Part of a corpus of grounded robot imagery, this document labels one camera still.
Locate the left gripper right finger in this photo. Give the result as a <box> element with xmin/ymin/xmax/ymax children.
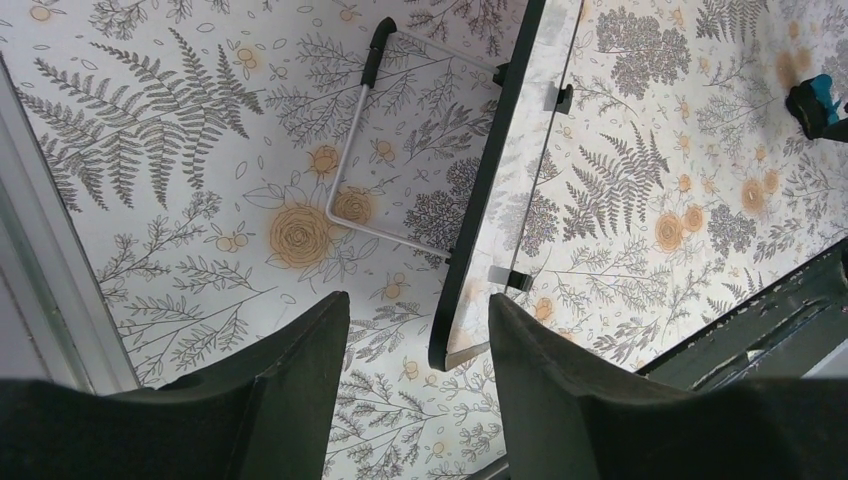
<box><xmin>489</xmin><ymin>294</ymin><xmax>847</xmax><ymax>479</ymax></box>

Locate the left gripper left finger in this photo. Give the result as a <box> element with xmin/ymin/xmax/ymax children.
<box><xmin>1</xmin><ymin>291</ymin><xmax>350</xmax><ymax>479</ymax></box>

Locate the floral table cloth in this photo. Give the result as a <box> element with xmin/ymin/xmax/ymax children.
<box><xmin>1</xmin><ymin>1</ymin><xmax>847</xmax><ymax>479</ymax></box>

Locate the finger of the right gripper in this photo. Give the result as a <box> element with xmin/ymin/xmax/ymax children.
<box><xmin>821</xmin><ymin>118</ymin><xmax>848</xmax><ymax>143</ymax></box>

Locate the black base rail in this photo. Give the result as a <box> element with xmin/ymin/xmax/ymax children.
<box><xmin>637</xmin><ymin>241</ymin><xmax>847</xmax><ymax>391</ymax></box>

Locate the white board black frame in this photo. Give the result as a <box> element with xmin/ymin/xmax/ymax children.
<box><xmin>324</xmin><ymin>0</ymin><xmax>586</xmax><ymax>373</ymax></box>

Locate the blue black whiteboard eraser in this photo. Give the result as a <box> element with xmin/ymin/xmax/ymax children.
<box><xmin>785</xmin><ymin>74</ymin><xmax>840</xmax><ymax>140</ymax></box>

